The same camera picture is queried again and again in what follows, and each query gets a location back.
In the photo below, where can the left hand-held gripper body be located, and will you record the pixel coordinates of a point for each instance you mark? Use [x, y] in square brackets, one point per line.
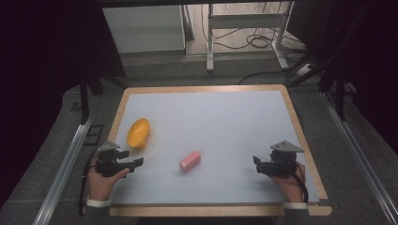
[108, 162]

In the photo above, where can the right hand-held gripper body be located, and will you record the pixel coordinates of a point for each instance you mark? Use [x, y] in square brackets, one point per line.
[281, 164]

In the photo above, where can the orange yellow mango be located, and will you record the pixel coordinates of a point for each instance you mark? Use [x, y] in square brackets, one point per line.
[138, 132]

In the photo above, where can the pink soap bar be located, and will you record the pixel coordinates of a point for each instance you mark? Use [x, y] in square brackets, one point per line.
[190, 161]

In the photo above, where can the person's left hand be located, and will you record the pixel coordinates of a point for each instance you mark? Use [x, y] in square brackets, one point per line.
[101, 184]

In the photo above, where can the person's right hand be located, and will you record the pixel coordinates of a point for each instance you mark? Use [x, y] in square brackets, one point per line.
[291, 186]

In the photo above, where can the dark floor plate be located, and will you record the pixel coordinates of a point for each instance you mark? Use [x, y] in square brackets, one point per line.
[94, 135]

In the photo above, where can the black tripod stand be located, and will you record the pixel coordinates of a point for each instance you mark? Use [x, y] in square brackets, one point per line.
[84, 100]
[339, 93]

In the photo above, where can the white power strip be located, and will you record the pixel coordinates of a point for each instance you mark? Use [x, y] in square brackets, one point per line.
[305, 70]

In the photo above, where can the white cabinet panel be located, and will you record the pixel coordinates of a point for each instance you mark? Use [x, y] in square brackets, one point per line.
[144, 28]

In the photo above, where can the white metal stand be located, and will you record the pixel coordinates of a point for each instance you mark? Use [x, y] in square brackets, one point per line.
[247, 21]

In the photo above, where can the aluminium rail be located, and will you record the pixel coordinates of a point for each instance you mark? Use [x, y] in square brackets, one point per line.
[62, 175]
[359, 156]

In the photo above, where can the white board with wooden frame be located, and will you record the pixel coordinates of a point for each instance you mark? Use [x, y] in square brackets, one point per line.
[219, 131]

